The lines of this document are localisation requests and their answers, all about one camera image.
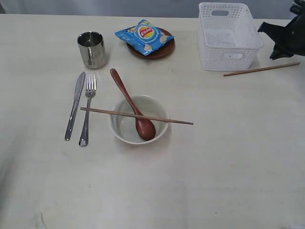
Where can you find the white patterned ceramic bowl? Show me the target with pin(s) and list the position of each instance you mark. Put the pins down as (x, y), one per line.
(124, 127)

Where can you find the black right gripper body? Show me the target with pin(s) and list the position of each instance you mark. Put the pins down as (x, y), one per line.
(292, 35)

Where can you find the blue chips bag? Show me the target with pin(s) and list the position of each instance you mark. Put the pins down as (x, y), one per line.
(144, 37)

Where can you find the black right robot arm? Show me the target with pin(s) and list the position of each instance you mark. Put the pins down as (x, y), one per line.
(298, 8)

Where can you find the shiny steel cup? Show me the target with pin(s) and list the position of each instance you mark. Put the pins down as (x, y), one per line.
(92, 50)

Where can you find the silver fork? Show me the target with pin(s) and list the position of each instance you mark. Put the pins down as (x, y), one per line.
(89, 93)

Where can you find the brown wooden chopstick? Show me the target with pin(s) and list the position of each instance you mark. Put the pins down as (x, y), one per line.
(262, 69)
(136, 116)

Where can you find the silver table knife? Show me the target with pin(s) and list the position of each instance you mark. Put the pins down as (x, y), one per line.
(77, 95)

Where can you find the red-brown wooden spoon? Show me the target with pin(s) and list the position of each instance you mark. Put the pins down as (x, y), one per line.
(144, 127)

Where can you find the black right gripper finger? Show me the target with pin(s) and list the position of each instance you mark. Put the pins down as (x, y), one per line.
(281, 51)

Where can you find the brown round plate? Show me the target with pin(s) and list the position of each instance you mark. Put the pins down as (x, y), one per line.
(164, 51)

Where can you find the white perforated plastic basket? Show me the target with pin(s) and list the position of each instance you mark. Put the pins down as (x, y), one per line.
(227, 37)

